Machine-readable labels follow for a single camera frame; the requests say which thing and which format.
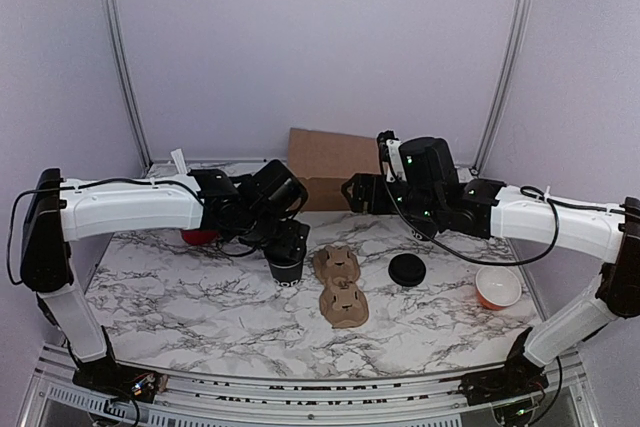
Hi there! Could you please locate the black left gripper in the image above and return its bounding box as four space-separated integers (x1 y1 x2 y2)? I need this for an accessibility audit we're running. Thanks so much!
239 208 311 261

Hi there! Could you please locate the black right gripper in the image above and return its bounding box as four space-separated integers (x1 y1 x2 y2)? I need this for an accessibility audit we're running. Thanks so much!
343 172 442 224

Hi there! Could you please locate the black paper coffee cup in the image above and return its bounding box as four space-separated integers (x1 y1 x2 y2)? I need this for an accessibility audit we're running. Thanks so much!
411 228 438 242
265 251 306 287

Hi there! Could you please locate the brown cardboard box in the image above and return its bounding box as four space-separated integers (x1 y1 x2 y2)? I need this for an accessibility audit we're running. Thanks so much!
287 128 379 212

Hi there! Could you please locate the brown pulp cup carrier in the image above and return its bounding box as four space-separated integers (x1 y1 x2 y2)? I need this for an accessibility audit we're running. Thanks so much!
312 245 369 329

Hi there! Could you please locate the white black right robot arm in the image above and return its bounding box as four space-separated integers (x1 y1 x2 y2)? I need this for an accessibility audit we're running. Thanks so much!
341 174 639 405

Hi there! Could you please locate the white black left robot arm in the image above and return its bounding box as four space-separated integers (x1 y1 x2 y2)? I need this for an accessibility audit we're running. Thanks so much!
11 160 310 403

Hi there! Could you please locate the red cylindrical container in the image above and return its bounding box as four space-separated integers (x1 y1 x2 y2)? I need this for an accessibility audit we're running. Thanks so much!
180 230 218 246

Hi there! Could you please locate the black plastic cup lid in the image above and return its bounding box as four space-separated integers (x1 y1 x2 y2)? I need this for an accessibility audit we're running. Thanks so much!
388 253 426 287

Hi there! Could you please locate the orange white bowl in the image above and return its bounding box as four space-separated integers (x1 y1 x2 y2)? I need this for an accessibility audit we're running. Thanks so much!
475 266 522 310

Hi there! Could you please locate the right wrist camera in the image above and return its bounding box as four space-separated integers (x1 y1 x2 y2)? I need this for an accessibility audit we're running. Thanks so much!
376 130 460 191

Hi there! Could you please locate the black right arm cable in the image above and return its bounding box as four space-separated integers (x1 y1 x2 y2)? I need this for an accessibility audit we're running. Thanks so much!
399 185 564 268

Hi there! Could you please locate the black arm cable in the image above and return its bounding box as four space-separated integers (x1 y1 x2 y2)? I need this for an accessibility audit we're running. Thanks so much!
399 185 564 268
7 176 191 286

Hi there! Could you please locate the aluminium frame post right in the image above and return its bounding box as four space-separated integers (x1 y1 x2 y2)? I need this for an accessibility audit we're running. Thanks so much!
472 0 532 173

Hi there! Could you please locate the aluminium frame post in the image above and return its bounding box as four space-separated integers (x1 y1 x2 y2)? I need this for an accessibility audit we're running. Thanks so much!
472 0 532 173
102 0 152 172

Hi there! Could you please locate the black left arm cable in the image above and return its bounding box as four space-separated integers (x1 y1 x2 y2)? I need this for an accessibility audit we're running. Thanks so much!
7 176 191 286

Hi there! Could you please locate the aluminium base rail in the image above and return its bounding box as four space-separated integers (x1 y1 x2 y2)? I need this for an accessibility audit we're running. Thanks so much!
18 345 602 426

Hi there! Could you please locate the aluminium frame post left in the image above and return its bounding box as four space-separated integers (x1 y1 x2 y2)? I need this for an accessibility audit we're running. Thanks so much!
102 0 152 172

